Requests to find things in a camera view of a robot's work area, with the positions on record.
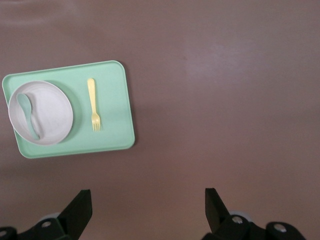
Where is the light green rectangular tray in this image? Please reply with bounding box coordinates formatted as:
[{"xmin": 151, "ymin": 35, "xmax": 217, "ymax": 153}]
[{"xmin": 1, "ymin": 59, "xmax": 136, "ymax": 160}]

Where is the brown table cover mat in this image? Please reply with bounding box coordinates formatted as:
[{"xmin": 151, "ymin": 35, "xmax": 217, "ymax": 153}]
[{"xmin": 0, "ymin": 0, "xmax": 320, "ymax": 240}]

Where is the beige round plate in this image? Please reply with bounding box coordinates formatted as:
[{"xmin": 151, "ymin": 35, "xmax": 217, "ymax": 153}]
[{"xmin": 8, "ymin": 80, "xmax": 74, "ymax": 146}]

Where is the green plastic spoon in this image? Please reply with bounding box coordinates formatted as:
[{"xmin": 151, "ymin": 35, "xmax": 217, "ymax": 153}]
[{"xmin": 16, "ymin": 92, "xmax": 41, "ymax": 141}]

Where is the yellow plastic fork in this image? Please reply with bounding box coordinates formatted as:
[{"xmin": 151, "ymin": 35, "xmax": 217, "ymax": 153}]
[{"xmin": 87, "ymin": 78, "xmax": 102, "ymax": 132}]

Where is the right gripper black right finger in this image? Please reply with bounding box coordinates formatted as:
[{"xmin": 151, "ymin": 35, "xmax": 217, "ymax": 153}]
[{"xmin": 201, "ymin": 187, "xmax": 308, "ymax": 240}]

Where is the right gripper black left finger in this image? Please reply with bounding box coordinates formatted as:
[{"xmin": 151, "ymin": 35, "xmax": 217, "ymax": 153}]
[{"xmin": 0, "ymin": 189, "xmax": 93, "ymax": 240}]

